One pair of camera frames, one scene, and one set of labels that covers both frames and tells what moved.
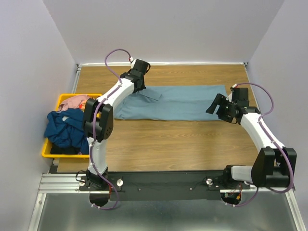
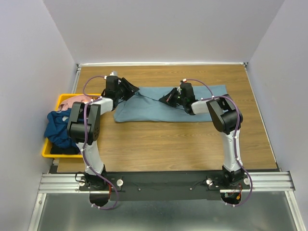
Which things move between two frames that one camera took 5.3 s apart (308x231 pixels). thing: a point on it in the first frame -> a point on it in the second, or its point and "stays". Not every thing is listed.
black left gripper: (143, 86) -> (130, 88)
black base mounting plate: (165, 186) stays
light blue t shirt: (169, 102) stays
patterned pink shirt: (73, 101) stays
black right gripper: (220, 100) -> (168, 98)
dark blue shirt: (65, 128) stays
